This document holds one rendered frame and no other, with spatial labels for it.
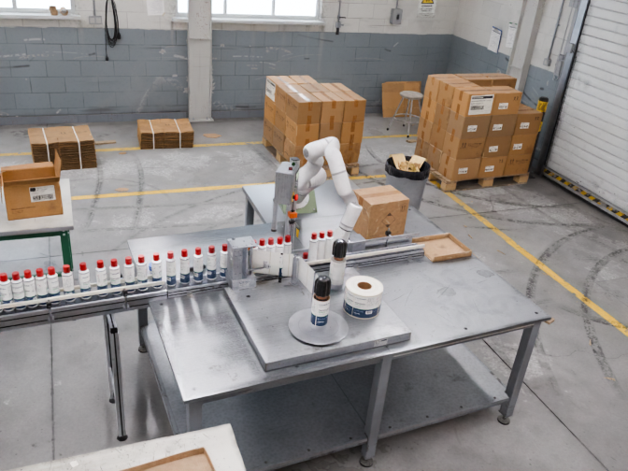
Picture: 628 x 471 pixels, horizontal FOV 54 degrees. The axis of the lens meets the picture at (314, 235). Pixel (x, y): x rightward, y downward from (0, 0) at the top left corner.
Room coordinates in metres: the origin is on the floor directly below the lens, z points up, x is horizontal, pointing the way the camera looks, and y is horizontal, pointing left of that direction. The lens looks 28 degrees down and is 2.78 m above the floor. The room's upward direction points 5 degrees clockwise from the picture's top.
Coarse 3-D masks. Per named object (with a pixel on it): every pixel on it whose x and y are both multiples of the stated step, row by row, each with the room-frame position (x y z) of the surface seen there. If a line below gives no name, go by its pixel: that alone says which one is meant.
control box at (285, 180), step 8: (280, 168) 3.20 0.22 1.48; (288, 168) 3.21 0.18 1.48; (296, 168) 3.24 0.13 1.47; (280, 176) 3.14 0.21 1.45; (288, 176) 3.14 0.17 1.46; (280, 184) 3.14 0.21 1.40; (288, 184) 3.14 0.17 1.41; (280, 192) 3.14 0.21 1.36; (288, 192) 3.14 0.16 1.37; (296, 192) 3.27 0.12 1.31; (280, 200) 3.14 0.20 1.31; (288, 200) 3.14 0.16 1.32
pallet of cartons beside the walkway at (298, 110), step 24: (288, 96) 6.83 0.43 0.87; (312, 96) 6.82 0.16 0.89; (336, 96) 6.92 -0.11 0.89; (360, 96) 7.01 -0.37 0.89; (264, 120) 7.50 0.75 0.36; (288, 120) 6.79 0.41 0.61; (312, 120) 6.62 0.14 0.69; (336, 120) 6.75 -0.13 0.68; (360, 120) 6.87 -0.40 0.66; (264, 144) 7.49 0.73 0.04; (288, 144) 6.74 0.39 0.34; (360, 144) 6.88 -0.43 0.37
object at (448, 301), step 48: (144, 240) 3.38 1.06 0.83; (192, 240) 3.44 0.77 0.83; (384, 288) 3.10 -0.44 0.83; (432, 288) 3.15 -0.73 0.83; (480, 288) 3.20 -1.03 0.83; (192, 336) 2.47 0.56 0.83; (240, 336) 2.51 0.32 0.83; (432, 336) 2.66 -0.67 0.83; (192, 384) 2.13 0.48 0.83; (240, 384) 2.16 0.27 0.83
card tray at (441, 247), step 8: (416, 240) 3.70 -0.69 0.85; (424, 240) 3.73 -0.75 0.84; (432, 240) 3.75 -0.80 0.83; (440, 240) 3.76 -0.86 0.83; (448, 240) 3.77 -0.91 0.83; (456, 240) 3.74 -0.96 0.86; (424, 248) 3.63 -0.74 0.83; (432, 248) 3.64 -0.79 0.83; (440, 248) 3.65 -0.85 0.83; (448, 248) 3.66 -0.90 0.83; (456, 248) 3.68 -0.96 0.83; (464, 248) 3.65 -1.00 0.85; (432, 256) 3.53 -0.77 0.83; (440, 256) 3.48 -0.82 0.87; (448, 256) 3.51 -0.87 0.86; (456, 256) 3.54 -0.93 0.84; (464, 256) 3.57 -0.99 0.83
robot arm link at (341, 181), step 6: (336, 174) 3.36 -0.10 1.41; (342, 174) 3.36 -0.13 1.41; (336, 180) 3.35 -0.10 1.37; (342, 180) 3.35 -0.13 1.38; (348, 180) 3.37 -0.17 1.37; (336, 186) 3.35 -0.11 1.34; (342, 186) 3.34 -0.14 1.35; (348, 186) 3.35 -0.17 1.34; (342, 192) 3.33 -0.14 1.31; (348, 192) 3.34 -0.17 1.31; (342, 198) 3.41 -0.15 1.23; (348, 198) 3.40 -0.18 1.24; (354, 198) 3.41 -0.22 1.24; (348, 204) 3.41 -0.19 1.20
